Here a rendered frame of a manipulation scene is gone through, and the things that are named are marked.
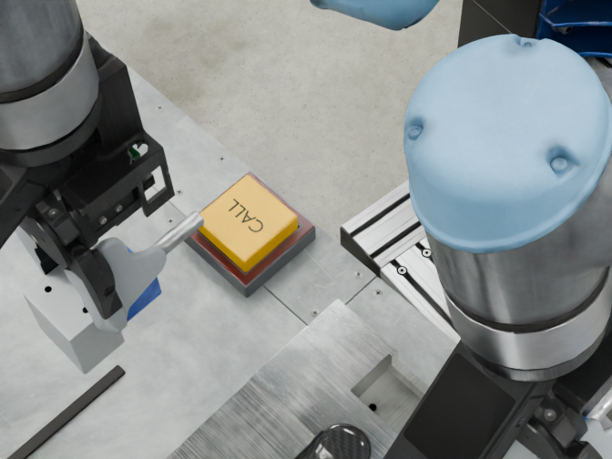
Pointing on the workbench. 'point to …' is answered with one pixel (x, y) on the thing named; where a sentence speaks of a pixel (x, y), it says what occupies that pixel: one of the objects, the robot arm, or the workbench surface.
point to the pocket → (391, 392)
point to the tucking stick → (68, 413)
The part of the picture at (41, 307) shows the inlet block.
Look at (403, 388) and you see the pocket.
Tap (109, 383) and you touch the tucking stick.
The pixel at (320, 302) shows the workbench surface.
